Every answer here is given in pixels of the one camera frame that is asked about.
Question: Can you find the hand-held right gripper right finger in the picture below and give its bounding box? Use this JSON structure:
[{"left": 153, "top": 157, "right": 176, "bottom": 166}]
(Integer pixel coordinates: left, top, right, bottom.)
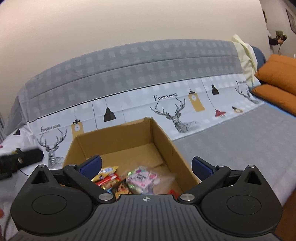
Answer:
[{"left": 178, "top": 157, "right": 265, "bottom": 204}]

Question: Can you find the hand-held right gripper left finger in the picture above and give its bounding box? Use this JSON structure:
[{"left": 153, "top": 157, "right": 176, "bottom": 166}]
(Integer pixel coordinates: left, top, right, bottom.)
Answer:
[{"left": 28, "top": 155, "right": 116, "bottom": 204}]

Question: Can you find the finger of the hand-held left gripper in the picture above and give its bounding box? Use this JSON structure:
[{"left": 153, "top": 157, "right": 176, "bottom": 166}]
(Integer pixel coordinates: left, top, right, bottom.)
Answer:
[{"left": 15, "top": 149, "right": 44, "bottom": 166}]

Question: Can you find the yellow snack packet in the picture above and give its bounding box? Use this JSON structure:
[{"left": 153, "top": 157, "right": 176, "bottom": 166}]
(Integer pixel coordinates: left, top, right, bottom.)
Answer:
[{"left": 91, "top": 166, "right": 119, "bottom": 182}]

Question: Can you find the red snack packet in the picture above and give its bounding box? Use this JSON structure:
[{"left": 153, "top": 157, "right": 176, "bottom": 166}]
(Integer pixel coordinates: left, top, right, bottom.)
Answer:
[{"left": 95, "top": 175, "right": 121, "bottom": 188}]

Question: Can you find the orange snack packet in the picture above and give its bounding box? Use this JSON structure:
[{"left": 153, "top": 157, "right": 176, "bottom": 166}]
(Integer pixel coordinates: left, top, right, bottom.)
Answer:
[{"left": 115, "top": 179, "right": 133, "bottom": 199}]

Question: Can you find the brown cardboard box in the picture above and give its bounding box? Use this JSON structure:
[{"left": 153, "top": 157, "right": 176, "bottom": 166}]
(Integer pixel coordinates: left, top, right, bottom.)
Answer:
[{"left": 62, "top": 117, "right": 201, "bottom": 200}]

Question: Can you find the pink clear candy bag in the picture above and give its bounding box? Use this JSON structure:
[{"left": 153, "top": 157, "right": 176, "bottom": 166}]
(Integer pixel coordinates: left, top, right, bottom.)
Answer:
[{"left": 126, "top": 166, "right": 176, "bottom": 195}]

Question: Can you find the grey deer-print bedsheet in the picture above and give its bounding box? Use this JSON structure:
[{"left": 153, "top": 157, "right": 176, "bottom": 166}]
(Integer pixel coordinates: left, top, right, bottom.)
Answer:
[{"left": 0, "top": 39, "right": 296, "bottom": 241}]

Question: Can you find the cream cloth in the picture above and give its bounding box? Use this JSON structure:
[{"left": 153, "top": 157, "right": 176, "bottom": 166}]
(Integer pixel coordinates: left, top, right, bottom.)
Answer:
[{"left": 231, "top": 34, "right": 258, "bottom": 87}]

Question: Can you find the blue pillow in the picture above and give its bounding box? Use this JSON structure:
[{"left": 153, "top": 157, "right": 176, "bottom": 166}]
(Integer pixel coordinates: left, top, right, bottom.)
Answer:
[{"left": 251, "top": 46, "right": 266, "bottom": 70}]

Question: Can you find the black cable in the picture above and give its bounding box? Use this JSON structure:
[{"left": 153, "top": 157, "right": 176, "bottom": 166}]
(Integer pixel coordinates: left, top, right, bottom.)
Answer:
[{"left": 18, "top": 167, "right": 32, "bottom": 178}]

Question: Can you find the dark framed wall picture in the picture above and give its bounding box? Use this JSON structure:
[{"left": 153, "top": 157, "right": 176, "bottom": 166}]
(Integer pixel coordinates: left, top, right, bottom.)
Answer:
[{"left": 285, "top": 9, "right": 296, "bottom": 35}]

